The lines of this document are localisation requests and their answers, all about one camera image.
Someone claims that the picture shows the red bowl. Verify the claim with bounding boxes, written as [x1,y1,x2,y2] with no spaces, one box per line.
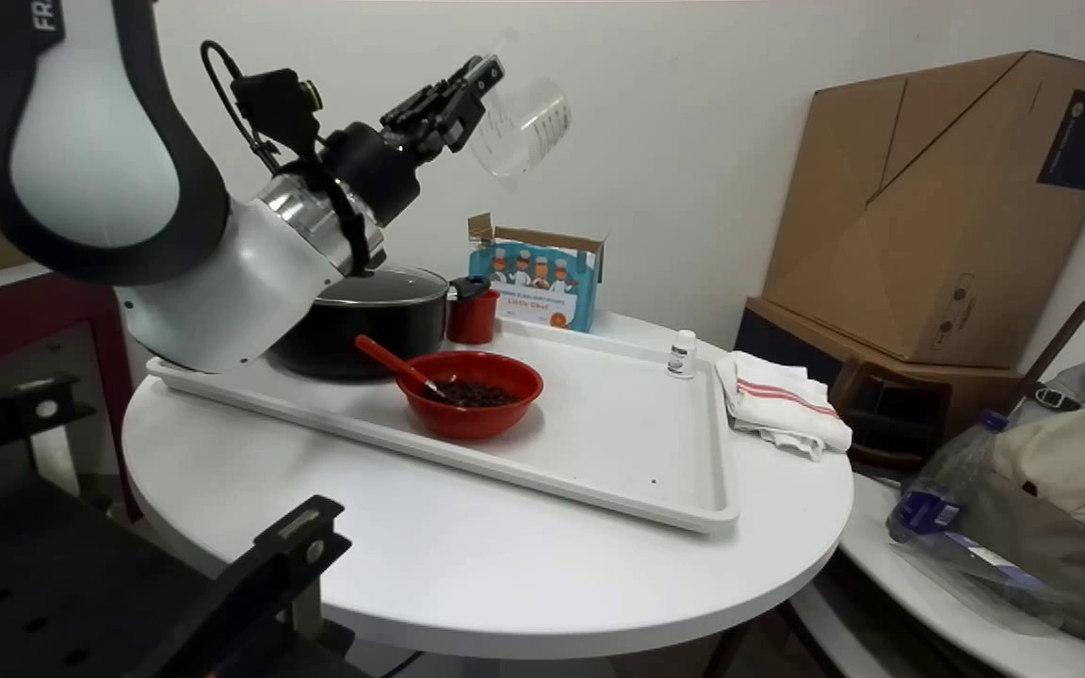
[393,346,546,448]

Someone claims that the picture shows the clear plastic measuring cup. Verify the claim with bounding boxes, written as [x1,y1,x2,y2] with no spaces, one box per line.
[458,74,577,188]

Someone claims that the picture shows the white plastic tray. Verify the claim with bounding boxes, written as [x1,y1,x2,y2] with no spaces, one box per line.
[144,314,741,541]

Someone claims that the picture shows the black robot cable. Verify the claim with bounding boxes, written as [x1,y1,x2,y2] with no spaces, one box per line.
[194,37,383,275]

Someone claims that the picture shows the glass pot lid black knob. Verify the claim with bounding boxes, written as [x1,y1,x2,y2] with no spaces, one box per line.
[311,265,450,314]

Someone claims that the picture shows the blue printed cardboard box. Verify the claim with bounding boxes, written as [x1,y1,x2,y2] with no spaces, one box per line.
[463,211,606,335]

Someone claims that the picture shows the dark red table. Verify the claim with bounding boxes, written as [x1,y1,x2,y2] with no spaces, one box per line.
[0,258,140,519]

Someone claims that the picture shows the black cooking pot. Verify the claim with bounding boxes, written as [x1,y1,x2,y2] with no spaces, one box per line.
[265,285,455,385]

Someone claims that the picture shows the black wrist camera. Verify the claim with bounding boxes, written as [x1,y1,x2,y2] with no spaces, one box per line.
[231,69,326,163]

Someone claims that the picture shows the red mug black handle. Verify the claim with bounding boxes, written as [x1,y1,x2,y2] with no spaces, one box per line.
[443,275,504,351]

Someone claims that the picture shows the large brown cardboard box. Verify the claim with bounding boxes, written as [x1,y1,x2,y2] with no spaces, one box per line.
[756,49,1085,374]

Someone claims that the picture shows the grey beige backpack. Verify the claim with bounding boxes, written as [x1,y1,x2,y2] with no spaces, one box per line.
[885,346,1085,656]

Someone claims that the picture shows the white towel red stripes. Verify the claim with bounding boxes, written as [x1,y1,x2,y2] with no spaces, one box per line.
[710,346,859,463]

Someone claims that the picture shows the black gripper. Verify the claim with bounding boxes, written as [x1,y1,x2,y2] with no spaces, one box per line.
[319,51,507,228]

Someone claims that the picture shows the red spoon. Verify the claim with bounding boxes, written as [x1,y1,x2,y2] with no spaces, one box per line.
[349,332,450,406]

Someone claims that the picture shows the small white pill bottle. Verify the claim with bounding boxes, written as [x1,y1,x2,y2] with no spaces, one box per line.
[663,327,703,379]

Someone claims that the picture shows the water bottle blue cap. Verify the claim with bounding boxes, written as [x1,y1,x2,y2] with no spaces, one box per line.
[889,409,1017,561]

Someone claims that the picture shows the black metal stand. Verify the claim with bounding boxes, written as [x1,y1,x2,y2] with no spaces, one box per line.
[0,374,359,678]

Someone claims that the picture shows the dark coffee beans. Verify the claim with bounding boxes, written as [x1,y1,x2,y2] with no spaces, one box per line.
[432,375,523,409]

